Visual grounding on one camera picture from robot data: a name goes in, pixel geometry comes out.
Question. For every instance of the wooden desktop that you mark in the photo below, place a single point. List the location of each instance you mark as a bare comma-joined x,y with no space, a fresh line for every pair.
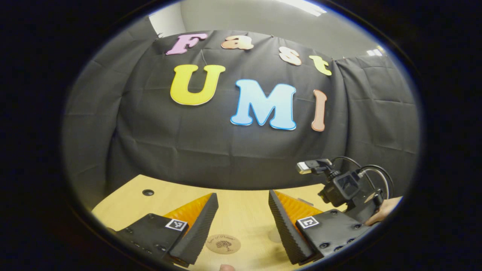
244,210

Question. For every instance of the round cork coaster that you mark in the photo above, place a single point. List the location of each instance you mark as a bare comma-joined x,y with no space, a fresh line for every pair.
223,244

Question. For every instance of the black backdrop cloth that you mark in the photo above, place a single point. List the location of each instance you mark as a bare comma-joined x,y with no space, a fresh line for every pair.
226,158

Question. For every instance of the large ceiling light panel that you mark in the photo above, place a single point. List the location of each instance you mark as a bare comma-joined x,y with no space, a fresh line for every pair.
301,5

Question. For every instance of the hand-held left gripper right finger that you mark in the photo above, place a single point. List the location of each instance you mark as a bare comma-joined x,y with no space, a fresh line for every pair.
286,229

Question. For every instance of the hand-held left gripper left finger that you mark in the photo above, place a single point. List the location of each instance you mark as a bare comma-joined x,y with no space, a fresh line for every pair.
199,229

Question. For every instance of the small ceiling light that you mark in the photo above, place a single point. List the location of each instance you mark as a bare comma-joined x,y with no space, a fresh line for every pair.
375,52

